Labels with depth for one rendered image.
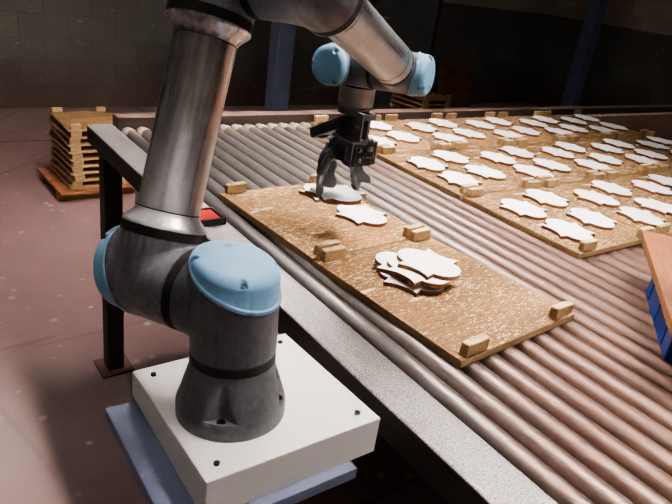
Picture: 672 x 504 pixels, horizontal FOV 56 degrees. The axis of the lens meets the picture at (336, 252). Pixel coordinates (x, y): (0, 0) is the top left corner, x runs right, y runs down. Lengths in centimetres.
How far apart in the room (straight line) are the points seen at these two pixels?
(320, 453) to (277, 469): 7
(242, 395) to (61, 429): 154
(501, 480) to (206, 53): 68
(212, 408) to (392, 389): 31
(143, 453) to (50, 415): 148
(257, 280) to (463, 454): 38
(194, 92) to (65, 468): 156
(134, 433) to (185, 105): 46
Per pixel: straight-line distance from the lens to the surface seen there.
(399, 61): 108
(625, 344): 135
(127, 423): 98
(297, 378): 98
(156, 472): 91
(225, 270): 78
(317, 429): 89
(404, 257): 131
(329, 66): 119
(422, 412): 98
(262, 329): 80
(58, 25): 623
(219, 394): 84
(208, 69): 86
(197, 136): 86
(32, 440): 232
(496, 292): 134
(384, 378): 103
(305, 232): 145
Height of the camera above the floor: 151
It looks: 24 degrees down
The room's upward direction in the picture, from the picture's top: 8 degrees clockwise
